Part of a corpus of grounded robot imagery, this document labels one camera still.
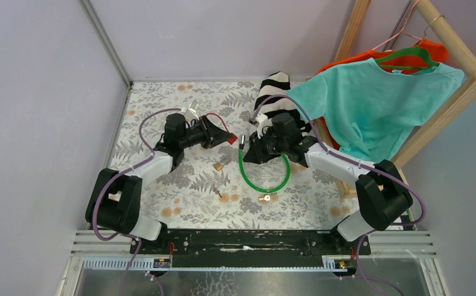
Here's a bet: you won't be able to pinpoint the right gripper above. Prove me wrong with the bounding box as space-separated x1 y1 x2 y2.
244 129 288 165

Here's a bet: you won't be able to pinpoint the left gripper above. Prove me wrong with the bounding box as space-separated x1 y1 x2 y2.
179 115 233 150

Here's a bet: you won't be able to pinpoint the red cable lock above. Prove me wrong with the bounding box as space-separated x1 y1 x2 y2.
207 112 237 145

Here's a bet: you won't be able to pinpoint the green cable lock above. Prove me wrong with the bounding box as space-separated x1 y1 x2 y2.
238 134 290 194

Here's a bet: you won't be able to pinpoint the brass padlock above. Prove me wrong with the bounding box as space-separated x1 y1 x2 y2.
213 158 228 171

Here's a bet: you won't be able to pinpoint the cable lock keys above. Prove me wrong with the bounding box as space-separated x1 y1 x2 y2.
258 194 271 202

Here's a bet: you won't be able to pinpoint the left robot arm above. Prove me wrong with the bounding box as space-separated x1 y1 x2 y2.
85 112 237 253

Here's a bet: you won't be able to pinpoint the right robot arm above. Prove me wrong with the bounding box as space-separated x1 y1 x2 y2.
239 113 413 254

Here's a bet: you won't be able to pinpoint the black white striped cloth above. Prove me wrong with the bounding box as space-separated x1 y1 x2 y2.
253 71 313 164

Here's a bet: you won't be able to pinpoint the teal t-shirt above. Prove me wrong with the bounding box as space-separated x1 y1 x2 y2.
287 58 465 162

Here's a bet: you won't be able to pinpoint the green hanger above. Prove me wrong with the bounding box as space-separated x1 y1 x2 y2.
374 14 446 71

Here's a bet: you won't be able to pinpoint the pink hanger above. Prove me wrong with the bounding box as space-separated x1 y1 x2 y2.
372 1 422 52

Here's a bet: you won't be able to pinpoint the wooden clothes rack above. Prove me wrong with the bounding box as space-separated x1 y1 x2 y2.
313 0 476 201

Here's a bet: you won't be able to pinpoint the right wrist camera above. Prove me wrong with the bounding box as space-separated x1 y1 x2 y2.
249 113 269 139

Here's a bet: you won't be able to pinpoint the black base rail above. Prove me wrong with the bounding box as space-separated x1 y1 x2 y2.
129 229 371 268

